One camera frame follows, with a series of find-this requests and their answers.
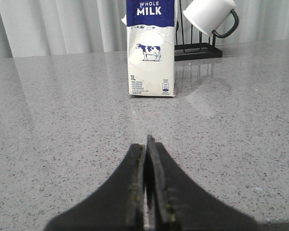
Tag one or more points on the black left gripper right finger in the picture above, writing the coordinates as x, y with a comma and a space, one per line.
177, 203

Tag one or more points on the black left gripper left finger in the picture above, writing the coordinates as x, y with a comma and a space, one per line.
117, 205

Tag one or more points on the black wire mug rack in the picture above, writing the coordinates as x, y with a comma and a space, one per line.
189, 42

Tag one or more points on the white blue milk carton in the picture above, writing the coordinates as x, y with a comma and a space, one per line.
151, 31

